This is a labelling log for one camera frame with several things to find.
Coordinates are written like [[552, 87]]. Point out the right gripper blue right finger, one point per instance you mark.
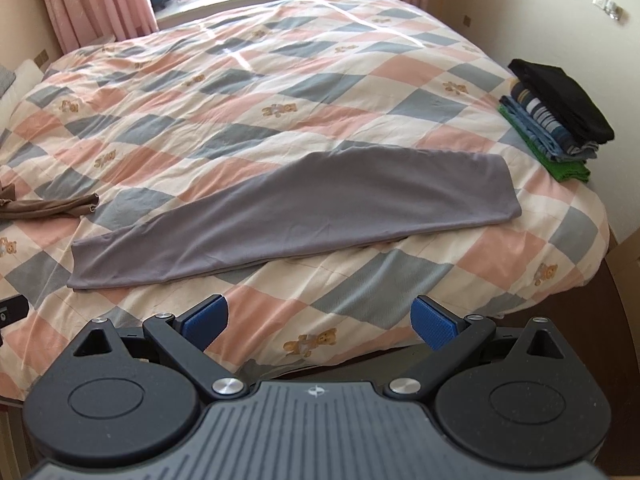
[[452, 340]]

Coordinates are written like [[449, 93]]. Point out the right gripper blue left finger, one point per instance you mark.
[[179, 342]]

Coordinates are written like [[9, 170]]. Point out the brown garment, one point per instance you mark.
[[14, 209]]

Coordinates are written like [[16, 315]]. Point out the grey purple garment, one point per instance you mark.
[[323, 202]]

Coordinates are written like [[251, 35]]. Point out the green folded garment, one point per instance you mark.
[[560, 171]]

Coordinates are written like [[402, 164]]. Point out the blue denim folded garment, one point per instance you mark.
[[541, 137]]

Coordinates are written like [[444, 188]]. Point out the striped navy folded garment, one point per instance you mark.
[[540, 114]]

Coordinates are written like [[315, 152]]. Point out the grey houndstooth cushion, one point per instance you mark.
[[7, 78]]

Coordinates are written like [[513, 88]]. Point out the white pillow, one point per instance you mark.
[[27, 76]]

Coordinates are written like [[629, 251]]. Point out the black folded garment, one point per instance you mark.
[[565, 99]]

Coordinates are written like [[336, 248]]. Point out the white wall socket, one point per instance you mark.
[[610, 8]]

